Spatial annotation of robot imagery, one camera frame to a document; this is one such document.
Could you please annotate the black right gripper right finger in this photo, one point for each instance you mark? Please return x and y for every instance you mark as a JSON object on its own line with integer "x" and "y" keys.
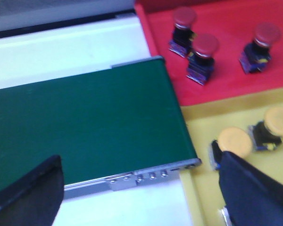
{"x": 251, "y": 197}

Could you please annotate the red push button front right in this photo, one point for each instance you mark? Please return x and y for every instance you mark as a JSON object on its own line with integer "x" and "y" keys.
{"x": 256, "y": 55}

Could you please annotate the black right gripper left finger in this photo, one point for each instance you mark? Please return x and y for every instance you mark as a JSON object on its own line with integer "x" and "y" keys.
{"x": 34, "y": 199}

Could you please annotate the green conveyor belt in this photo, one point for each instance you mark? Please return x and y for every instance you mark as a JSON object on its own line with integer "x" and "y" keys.
{"x": 101, "y": 124}

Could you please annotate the yellow tray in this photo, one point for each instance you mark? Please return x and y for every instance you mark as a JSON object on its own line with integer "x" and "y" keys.
{"x": 205, "y": 122}

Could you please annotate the yellow mushroom push button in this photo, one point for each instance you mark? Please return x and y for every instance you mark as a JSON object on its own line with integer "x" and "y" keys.
{"x": 267, "y": 134}

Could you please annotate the aluminium conveyor side rail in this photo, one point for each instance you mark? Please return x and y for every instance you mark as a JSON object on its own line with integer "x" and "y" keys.
{"x": 85, "y": 188}

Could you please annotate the red mushroom push button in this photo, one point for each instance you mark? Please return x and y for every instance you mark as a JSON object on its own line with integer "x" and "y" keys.
{"x": 182, "y": 36}

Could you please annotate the red tray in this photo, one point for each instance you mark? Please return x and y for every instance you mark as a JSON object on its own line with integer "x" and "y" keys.
{"x": 232, "y": 22}

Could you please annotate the red push button rear right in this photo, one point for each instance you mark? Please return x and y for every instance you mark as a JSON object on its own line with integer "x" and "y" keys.
{"x": 201, "y": 59}

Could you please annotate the metal conveyor end bracket right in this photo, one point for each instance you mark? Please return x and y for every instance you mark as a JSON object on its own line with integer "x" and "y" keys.
{"x": 156, "y": 173}

